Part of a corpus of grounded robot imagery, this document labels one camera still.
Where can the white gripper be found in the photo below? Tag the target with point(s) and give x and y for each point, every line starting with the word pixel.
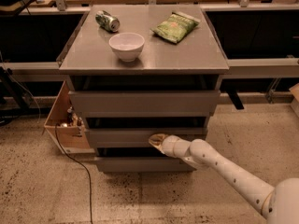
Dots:
pixel 168 146

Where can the grey drawer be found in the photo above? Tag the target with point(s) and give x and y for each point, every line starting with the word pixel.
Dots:
pixel 135 132
pixel 133 104
pixel 137 159

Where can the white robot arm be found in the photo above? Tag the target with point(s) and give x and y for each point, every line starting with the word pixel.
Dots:
pixel 277 205

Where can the grey top drawer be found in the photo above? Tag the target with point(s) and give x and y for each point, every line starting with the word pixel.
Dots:
pixel 133 104

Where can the grey bottom drawer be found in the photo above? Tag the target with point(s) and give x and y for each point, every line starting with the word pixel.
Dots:
pixel 137 159

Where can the grey drawer cabinet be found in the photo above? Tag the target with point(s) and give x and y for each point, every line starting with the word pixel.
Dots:
pixel 194 64

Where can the wooden box with items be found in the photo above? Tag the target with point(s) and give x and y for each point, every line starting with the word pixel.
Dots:
pixel 67 136

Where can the white ceramic bowl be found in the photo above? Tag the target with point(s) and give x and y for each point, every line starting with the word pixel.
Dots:
pixel 127 46

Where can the green chip bag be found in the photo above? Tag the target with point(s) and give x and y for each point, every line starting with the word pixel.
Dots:
pixel 176 27

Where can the green soda can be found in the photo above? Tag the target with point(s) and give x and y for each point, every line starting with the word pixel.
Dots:
pixel 107 21

